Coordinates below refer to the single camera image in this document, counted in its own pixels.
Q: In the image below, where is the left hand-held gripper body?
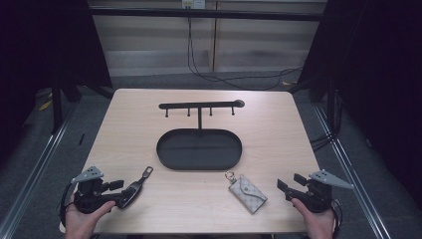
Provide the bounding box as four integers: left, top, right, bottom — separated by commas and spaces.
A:
70, 165, 117, 214

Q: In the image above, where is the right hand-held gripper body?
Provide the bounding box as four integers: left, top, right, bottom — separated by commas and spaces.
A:
288, 169, 355, 214

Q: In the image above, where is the black car key with strap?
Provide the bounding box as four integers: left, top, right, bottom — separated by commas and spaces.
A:
116, 165, 154, 210

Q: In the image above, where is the grey patterned key pouch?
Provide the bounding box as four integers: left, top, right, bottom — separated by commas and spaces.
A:
224, 169, 269, 215

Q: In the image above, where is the black key stand with tray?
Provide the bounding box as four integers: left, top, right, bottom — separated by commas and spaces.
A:
155, 99, 246, 171

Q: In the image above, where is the person's left hand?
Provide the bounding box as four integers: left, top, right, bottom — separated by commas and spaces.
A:
64, 198, 117, 239

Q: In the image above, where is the person's right hand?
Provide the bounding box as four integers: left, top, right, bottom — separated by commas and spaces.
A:
291, 197, 336, 239

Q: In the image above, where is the black stand leg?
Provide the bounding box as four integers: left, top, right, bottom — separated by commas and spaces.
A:
50, 76, 65, 134

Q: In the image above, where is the yellow tape strip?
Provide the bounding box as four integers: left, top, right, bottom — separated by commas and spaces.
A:
38, 93, 55, 113

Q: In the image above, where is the black curtain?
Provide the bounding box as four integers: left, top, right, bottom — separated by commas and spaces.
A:
298, 0, 422, 210
0, 0, 113, 167

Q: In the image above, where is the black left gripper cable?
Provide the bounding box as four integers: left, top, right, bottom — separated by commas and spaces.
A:
59, 181, 77, 227

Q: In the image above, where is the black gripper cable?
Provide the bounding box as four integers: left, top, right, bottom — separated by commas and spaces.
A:
330, 198, 344, 235
59, 181, 77, 227

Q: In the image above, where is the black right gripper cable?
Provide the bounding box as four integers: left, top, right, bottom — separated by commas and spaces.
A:
330, 198, 344, 235

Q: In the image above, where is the metal floor rail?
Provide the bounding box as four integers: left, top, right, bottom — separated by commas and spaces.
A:
0, 113, 76, 239
313, 104, 392, 239

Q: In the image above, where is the bundle of black cables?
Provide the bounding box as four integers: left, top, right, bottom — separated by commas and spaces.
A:
310, 131, 337, 153

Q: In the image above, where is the black cable on floor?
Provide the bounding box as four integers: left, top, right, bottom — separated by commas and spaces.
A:
186, 17, 304, 92

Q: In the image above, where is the black horizontal frame bar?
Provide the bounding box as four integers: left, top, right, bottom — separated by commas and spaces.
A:
89, 7, 327, 22

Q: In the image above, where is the white wall outlet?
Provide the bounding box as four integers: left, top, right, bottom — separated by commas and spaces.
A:
181, 0, 207, 10

